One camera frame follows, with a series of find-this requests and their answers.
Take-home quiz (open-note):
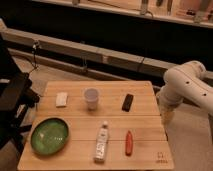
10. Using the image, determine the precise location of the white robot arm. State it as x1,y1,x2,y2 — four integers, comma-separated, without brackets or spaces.
157,61,213,124

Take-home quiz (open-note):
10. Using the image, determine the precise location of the white ceramic cup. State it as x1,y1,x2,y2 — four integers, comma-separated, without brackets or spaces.
84,88,99,110

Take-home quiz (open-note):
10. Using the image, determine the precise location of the black rectangular block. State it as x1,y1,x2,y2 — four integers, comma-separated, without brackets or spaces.
122,94,133,112

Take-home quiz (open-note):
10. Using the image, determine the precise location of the white rectangular sponge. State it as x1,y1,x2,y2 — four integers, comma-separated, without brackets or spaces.
56,92,68,107

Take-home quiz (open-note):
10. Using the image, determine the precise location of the green plate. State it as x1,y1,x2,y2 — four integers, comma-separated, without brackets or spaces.
30,118,69,155

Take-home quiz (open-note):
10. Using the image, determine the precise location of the black cable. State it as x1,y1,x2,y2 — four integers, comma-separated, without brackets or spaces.
30,40,40,73

